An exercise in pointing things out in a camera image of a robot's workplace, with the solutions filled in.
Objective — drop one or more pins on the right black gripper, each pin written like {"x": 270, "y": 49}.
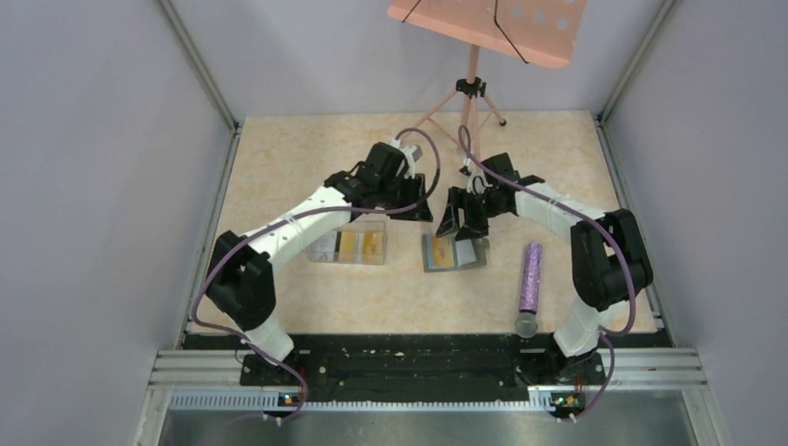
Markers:
{"x": 472, "y": 228}

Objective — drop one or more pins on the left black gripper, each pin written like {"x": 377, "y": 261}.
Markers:
{"x": 414, "y": 184}

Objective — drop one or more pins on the yellow credit card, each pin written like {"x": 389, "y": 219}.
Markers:
{"x": 441, "y": 253}

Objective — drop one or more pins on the clear plastic card box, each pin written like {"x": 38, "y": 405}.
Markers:
{"x": 357, "y": 243}

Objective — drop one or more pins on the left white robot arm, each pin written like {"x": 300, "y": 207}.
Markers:
{"x": 241, "y": 277}

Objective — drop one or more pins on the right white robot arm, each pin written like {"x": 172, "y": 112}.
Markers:
{"x": 610, "y": 265}

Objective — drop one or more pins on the purple glitter microphone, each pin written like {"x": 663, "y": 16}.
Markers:
{"x": 526, "y": 324}

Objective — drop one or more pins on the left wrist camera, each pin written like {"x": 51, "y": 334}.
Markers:
{"x": 412, "y": 152}

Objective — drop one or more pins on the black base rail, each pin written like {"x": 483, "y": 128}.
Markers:
{"x": 410, "y": 367}

